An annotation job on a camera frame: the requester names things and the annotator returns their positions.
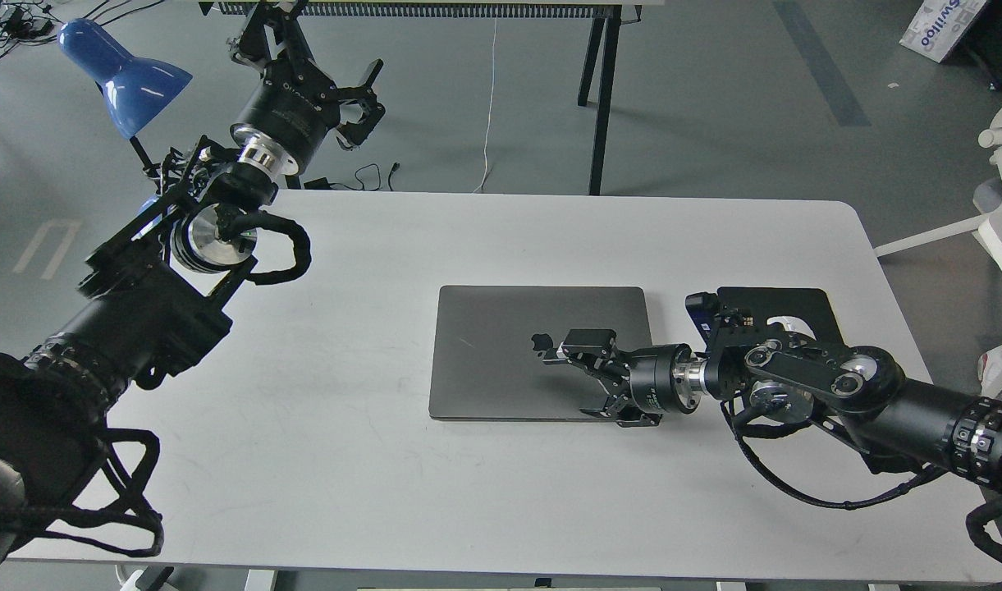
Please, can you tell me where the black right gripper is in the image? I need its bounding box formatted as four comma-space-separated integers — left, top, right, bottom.
530, 328, 707, 428

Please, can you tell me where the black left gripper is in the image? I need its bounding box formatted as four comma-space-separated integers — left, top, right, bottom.
228, 1, 386, 169

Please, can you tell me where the grey laptop computer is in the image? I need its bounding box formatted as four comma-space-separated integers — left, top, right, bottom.
428, 285, 653, 422

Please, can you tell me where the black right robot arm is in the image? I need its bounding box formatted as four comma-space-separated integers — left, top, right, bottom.
532, 287, 1002, 564

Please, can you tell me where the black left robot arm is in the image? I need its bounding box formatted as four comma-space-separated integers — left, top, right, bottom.
0, 1, 385, 565

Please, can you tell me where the black mouse pad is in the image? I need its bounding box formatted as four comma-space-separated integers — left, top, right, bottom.
716, 286, 844, 344

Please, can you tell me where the blue desk lamp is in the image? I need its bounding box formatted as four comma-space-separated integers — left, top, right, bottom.
57, 18, 193, 178

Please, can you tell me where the white computer mouse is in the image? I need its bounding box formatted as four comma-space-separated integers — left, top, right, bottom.
766, 315, 817, 340

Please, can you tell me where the black legged background table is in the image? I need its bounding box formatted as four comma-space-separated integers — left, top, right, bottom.
197, 0, 645, 196

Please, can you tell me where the white cardboard box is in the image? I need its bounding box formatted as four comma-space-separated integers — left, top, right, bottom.
899, 0, 989, 63

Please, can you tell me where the white hanging cable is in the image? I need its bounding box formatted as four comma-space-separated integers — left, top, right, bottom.
471, 18, 499, 195

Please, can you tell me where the black cable bundle on floor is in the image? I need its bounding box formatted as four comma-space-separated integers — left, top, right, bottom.
0, 0, 169, 76

